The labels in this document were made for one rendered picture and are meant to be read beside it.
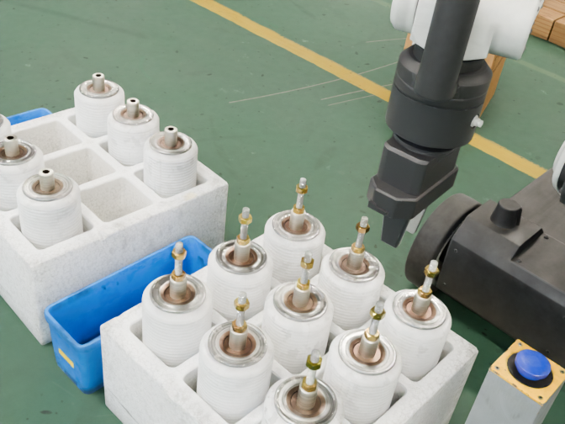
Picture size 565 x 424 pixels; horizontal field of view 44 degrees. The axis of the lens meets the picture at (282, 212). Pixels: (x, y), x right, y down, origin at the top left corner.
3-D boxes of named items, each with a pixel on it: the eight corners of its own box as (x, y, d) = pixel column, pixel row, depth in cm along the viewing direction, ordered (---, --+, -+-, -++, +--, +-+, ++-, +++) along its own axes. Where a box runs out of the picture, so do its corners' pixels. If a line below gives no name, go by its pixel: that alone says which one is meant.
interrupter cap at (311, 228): (324, 241, 107) (325, 238, 106) (277, 244, 105) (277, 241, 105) (313, 211, 113) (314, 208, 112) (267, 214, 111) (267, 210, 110)
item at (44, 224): (68, 246, 126) (60, 163, 115) (97, 276, 121) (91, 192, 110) (18, 267, 120) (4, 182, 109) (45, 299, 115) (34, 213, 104)
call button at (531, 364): (521, 354, 84) (526, 342, 83) (551, 373, 82) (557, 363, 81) (505, 371, 82) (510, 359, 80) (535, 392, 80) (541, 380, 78)
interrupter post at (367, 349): (379, 357, 89) (384, 339, 87) (364, 363, 88) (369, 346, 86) (368, 344, 91) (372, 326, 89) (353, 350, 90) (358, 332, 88)
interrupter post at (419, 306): (430, 316, 96) (435, 299, 94) (414, 318, 96) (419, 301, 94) (422, 304, 98) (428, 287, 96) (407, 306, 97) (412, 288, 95)
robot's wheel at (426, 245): (450, 254, 148) (476, 177, 135) (470, 267, 145) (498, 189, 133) (393, 296, 135) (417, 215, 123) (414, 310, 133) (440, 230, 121)
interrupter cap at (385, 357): (407, 363, 89) (409, 360, 89) (361, 385, 85) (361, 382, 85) (372, 325, 94) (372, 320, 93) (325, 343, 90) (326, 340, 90)
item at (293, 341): (329, 386, 107) (348, 302, 96) (289, 424, 101) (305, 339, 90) (281, 352, 112) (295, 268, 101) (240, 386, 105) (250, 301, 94)
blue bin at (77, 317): (189, 281, 132) (192, 232, 125) (228, 314, 127) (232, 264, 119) (47, 360, 114) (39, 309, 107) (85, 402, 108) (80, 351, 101)
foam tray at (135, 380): (277, 293, 132) (288, 218, 122) (449, 423, 113) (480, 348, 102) (104, 405, 108) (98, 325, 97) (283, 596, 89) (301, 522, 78)
